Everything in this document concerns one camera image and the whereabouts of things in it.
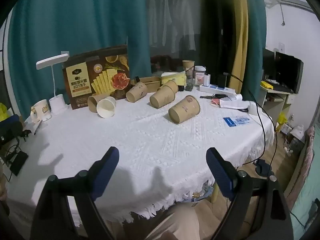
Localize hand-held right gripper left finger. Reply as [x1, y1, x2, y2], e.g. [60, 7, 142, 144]
[29, 146, 120, 240]

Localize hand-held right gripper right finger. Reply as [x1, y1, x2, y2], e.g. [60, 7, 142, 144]
[205, 147, 294, 240]

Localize white textured tablecloth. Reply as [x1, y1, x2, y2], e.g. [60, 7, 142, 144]
[6, 90, 275, 227]

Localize blue and white card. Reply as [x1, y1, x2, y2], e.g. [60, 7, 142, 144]
[223, 116, 251, 128]

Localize white paper cup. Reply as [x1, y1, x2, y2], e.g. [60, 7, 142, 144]
[96, 96, 117, 118]

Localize person's leg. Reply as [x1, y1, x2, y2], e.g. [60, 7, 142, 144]
[149, 202, 201, 240]

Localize brown paper cup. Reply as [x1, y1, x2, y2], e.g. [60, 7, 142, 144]
[149, 85, 176, 109]
[168, 95, 201, 125]
[126, 82, 148, 103]
[182, 60, 195, 79]
[87, 94, 110, 113]
[164, 80, 179, 93]

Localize white paper sheets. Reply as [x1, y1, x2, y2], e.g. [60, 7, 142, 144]
[219, 94, 251, 110]

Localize yellow plastic bag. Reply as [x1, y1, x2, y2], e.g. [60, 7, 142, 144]
[0, 102, 9, 121]
[276, 112, 288, 132]

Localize black power bank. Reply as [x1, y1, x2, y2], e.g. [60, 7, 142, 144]
[9, 151, 29, 176]

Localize white power strip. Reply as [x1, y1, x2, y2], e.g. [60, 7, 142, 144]
[199, 84, 236, 94]

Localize white cartoon mug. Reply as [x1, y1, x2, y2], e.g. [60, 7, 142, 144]
[30, 99, 53, 123]

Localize brown cracker box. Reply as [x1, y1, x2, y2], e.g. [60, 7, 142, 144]
[62, 52, 131, 110]

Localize white computer desk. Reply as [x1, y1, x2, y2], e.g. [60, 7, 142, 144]
[257, 84, 296, 131]

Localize brown paper food container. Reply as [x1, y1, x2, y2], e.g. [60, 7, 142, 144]
[131, 77, 162, 92]

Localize clear jar with white lid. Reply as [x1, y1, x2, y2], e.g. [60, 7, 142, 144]
[194, 66, 207, 86]

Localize black bag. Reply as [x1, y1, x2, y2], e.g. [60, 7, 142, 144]
[0, 114, 23, 146]

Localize yellow tissue pack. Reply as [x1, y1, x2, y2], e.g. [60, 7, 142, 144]
[161, 71, 187, 86]

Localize white desk lamp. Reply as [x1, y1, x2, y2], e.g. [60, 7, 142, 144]
[36, 53, 70, 116]

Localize black monitor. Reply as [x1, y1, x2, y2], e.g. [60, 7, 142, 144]
[274, 51, 304, 94]

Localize yellow curtain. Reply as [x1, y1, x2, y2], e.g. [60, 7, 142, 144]
[228, 0, 251, 88]

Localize teal curtain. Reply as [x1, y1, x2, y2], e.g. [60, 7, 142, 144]
[240, 0, 267, 93]
[7, 0, 152, 119]

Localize hanging white shirt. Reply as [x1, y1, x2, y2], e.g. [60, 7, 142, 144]
[172, 0, 197, 53]
[147, 0, 173, 48]

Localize black cable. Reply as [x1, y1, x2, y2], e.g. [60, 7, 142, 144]
[223, 72, 278, 166]

